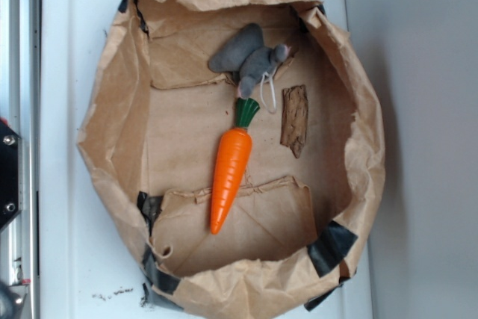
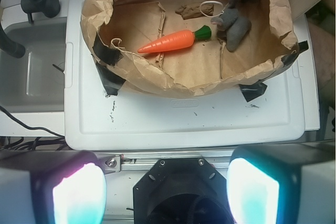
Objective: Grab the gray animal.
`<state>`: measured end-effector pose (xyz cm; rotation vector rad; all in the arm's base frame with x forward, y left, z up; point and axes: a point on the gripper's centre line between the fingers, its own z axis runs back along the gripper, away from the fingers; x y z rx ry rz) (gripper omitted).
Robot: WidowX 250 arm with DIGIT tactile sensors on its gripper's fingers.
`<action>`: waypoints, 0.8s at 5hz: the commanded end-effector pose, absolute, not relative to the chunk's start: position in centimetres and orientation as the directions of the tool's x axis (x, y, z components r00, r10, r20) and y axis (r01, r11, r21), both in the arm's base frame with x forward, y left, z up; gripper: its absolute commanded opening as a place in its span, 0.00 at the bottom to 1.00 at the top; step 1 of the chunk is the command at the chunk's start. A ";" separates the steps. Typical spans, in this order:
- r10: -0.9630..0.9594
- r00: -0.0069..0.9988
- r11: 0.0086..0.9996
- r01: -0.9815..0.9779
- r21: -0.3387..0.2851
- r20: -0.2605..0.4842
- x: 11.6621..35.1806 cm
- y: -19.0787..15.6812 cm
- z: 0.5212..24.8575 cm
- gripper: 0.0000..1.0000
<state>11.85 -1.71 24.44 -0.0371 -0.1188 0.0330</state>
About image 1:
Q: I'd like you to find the gray plush mouse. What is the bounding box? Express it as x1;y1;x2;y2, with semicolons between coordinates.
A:
208;23;291;99

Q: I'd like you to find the orange plastic carrot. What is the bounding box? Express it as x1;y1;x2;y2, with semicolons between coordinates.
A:
210;99;260;235

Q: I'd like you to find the brown paper bag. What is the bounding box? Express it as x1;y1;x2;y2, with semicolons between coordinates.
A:
78;0;385;318

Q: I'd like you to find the brown bark piece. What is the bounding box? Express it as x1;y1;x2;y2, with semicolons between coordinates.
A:
280;84;308;158

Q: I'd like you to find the white metal tray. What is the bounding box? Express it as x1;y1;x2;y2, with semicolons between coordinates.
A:
39;0;373;318

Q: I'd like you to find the black metal bracket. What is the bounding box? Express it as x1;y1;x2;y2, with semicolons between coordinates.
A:
0;117;21;232

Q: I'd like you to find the aluminum frame rail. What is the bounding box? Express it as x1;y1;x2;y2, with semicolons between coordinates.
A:
1;0;41;318

